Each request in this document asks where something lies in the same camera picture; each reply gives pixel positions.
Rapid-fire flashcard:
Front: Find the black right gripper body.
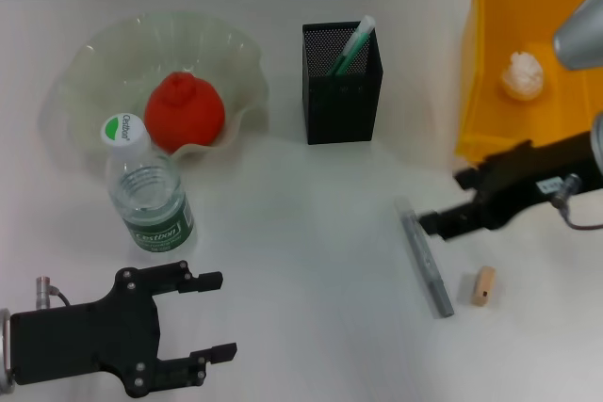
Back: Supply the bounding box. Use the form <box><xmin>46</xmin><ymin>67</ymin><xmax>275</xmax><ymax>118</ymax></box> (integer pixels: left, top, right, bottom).
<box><xmin>473</xmin><ymin>130</ymin><xmax>603</xmax><ymax>233</ymax></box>

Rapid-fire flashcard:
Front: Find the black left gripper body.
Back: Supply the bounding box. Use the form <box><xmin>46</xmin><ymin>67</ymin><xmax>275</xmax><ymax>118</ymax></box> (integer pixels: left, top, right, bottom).
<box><xmin>8</xmin><ymin>267</ymin><xmax>164</xmax><ymax>399</ymax></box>

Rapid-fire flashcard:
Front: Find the grey pen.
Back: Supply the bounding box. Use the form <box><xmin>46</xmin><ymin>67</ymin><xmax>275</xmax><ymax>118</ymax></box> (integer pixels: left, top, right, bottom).
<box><xmin>394</xmin><ymin>197</ymin><xmax>456</xmax><ymax>319</ymax></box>

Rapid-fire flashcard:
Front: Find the small wooden block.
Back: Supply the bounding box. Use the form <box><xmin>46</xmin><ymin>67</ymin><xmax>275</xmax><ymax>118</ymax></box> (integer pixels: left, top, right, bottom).
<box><xmin>470</xmin><ymin>266</ymin><xmax>497</xmax><ymax>308</ymax></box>

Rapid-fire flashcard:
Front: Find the clear bottle with green label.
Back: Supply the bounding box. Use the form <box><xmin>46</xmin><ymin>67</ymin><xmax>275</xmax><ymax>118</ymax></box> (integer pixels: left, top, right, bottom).
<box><xmin>99</xmin><ymin>112</ymin><xmax>198</xmax><ymax>255</ymax></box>

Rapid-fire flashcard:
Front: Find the white paper ball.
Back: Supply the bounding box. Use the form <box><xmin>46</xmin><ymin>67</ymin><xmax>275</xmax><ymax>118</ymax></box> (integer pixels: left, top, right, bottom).
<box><xmin>499</xmin><ymin>50</ymin><xmax>546</xmax><ymax>100</ymax></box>

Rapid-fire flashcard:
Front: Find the red-orange knobbly orange fruit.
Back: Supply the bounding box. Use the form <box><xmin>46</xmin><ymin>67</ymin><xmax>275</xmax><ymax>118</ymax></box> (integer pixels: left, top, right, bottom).
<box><xmin>143</xmin><ymin>71</ymin><xmax>226</xmax><ymax>153</ymax></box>

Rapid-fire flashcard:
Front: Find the black mesh pen holder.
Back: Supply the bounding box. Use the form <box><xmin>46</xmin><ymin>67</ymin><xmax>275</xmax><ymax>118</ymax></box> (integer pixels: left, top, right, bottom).
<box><xmin>301</xmin><ymin>20</ymin><xmax>385</xmax><ymax>146</ymax></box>

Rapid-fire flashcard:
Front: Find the translucent green wavy fruit bowl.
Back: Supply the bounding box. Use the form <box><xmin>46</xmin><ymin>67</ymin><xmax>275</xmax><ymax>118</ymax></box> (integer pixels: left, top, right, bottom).
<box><xmin>46</xmin><ymin>11</ymin><xmax>270</xmax><ymax>161</ymax></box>

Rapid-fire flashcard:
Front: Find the yellow plastic bin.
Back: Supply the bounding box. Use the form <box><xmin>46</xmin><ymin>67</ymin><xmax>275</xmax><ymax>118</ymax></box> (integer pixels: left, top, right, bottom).
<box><xmin>454</xmin><ymin>0</ymin><xmax>603</xmax><ymax>173</ymax></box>

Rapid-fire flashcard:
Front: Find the right gripper cable with plug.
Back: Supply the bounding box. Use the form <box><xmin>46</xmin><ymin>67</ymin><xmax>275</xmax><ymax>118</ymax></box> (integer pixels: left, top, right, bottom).
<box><xmin>548</xmin><ymin>174</ymin><xmax>603</xmax><ymax>233</ymax></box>

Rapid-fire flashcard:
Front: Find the gripper cable with plug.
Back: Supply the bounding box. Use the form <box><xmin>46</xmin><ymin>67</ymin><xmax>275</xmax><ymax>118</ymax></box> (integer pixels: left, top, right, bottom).
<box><xmin>35</xmin><ymin>278</ymin><xmax>72</xmax><ymax>312</ymax></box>
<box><xmin>548</xmin><ymin>174</ymin><xmax>603</xmax><ymax>233</ymax></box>

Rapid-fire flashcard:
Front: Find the left gripper cable with plug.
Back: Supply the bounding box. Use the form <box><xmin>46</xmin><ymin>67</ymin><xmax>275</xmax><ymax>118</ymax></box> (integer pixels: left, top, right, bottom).
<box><xmin>35</xmin><ymin>278</ymin><xmax>72</xmax><ymax>312</ymax></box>

